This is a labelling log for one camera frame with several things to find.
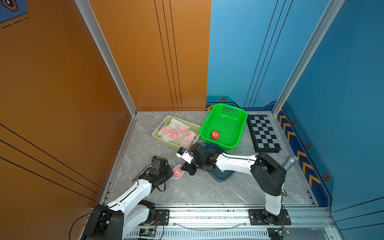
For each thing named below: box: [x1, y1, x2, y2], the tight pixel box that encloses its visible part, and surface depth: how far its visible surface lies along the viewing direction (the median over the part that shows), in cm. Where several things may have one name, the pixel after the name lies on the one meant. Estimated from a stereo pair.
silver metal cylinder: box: [283, 157, 297, 171], surface depth 91 cm
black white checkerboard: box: [246, 114, 282, 153], surface depth 104 cm
